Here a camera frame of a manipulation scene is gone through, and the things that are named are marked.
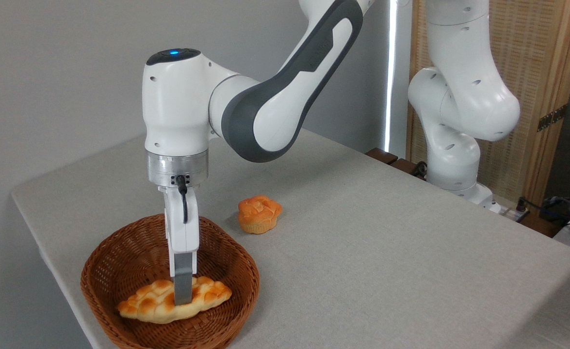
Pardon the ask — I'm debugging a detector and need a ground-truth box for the round orange bread bun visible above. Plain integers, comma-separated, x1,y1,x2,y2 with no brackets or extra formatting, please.
238,195,283,235

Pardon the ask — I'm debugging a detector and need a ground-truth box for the white power strip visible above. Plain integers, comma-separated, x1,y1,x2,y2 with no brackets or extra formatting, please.
489,204,530,222

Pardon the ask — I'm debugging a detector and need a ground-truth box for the long braided bread loaf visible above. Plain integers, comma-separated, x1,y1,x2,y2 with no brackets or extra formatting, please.
116,276,233,324

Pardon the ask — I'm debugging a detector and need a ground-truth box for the grey tablecloth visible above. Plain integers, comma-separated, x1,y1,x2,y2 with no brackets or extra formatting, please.
11,128,570,349

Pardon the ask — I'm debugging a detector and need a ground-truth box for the metal screen hinge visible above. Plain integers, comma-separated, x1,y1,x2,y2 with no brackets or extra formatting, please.
537,104,568,132

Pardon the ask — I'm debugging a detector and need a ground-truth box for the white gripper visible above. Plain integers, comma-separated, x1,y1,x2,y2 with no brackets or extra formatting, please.
158,186,200,306

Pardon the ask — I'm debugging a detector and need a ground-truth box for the black power cable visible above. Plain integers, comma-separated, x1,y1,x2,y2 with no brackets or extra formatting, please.
525,195,570,229

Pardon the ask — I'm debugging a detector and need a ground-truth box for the brown wicker basket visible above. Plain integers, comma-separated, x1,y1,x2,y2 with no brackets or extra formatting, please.
80,212,261,349

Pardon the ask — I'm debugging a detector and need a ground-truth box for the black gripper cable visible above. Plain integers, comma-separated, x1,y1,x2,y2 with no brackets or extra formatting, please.
176,175,189,224

